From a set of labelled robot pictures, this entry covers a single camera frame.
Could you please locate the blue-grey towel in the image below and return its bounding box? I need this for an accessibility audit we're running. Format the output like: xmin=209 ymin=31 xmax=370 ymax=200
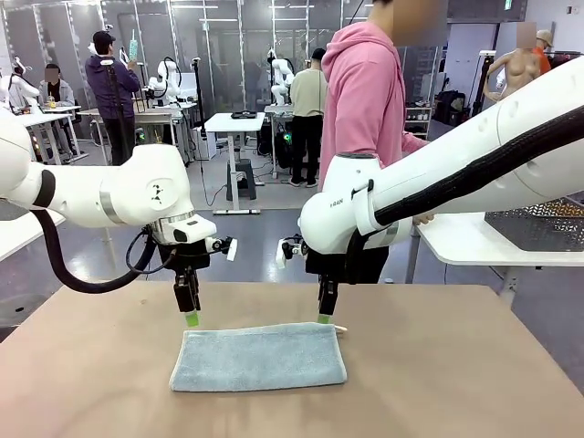
xmin=169 ymin=321 xmax=349 ymax=393

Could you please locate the black right arm cable sleeve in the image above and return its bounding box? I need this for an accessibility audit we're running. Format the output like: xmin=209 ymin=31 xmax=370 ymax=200
xmin=344 ymin=100 xmax=584 ymax=285

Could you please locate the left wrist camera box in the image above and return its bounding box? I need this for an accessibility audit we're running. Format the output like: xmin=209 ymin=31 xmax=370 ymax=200
xmin=204 ymin=235 xmax=238 ymax=262

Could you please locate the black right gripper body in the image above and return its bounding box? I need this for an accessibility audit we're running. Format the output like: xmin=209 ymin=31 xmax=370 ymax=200
xmin=305 ymin=248 xmax=349 ymax=284

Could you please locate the person's right forearm pink sleeve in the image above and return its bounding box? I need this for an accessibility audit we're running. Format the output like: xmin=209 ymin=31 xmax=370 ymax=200
xmin=400 ymin=131 xmax=431 ymax=159

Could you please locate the bare torso mannequin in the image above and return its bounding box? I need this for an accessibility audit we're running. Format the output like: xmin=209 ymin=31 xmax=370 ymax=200
xmin=483 ymin=21 xmax=542 ymax=110

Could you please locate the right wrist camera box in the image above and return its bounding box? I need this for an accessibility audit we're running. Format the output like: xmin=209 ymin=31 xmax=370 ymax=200
xmin=276 ymin=235 xmax=309 ymax=269

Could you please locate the dark wire mesh basket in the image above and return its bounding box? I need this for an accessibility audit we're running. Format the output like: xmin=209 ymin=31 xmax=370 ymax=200
xmin=484 ymin=194 xmax=584 ymax=253

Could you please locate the white standing desk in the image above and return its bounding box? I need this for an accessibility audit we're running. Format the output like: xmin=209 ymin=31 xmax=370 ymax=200
xmin=203 ymin=111 xmax=266 ymax=216

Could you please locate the seated person grey jacket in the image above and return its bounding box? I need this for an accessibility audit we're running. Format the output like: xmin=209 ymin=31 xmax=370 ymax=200
xmin=38 ymin=63 xmax=77 ymax=110

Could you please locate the mannequin with tan cap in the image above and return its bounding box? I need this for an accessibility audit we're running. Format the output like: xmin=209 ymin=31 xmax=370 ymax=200
xmin=536 ymin=29 xmax=556 ymax=74

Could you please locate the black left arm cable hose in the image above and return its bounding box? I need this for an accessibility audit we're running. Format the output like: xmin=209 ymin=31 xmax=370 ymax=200
xmin=34 ymin=207 xmax=177 ymax=294

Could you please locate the grey round floor base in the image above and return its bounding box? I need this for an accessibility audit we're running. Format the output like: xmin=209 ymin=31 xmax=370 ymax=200
xmin=0 ymin=291 xmax=41 ymax=328

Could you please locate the black bag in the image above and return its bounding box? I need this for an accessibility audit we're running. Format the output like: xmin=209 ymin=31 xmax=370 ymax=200
xmin=435 ymin=89 xmax=467 ymax=125

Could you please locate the grey step stool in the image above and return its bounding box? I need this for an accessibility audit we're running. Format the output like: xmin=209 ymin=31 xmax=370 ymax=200
xmin=226 ymin=158 xmax=258 ymax=202

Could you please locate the white shelf unit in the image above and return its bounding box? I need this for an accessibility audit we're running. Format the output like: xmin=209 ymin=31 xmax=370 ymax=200
xmin=403 ymin=105 xmax=433 ymax=141

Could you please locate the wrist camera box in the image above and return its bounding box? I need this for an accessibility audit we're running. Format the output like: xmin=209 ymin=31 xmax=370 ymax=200
xmin=276 ymin=235 xmax=309 ymax=269
xmin=204 ymin=235 xmax=238 ymax=262

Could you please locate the black tripod pole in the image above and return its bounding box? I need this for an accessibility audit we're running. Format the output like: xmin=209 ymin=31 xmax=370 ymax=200
xmin=192 ymin=57 xmax=207 ymax=161

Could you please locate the person in beige shirt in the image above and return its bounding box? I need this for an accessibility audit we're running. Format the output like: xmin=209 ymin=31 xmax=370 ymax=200
xmin=289 ymin=47 xmax=329 ymax=188

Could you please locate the white table corner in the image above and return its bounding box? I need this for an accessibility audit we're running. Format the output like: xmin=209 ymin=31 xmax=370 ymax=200
xmin=0 ymin=200 xmax=68 ymax=264

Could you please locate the person in pink hoodie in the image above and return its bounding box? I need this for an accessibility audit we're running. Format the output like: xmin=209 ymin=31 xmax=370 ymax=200
xmin=318 ymin=0 xmax=448 ymax=284

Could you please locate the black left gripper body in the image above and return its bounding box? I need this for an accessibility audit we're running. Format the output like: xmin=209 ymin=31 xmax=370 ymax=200
xmin=169 ymin=241 xmax=212 ymax=287

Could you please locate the white office desk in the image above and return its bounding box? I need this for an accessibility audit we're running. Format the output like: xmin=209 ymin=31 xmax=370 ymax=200
xmin=17 ymin=104 xmax=90 ymax=166

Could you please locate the person in purple jacket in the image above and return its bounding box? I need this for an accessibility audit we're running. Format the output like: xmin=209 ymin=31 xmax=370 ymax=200
xmin=85 ymin=30 xmax=141 ymax=166

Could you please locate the white side table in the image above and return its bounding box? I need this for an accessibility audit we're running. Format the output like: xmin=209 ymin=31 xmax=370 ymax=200
xmin=404 ymin=212 xmax=584 ymax=307

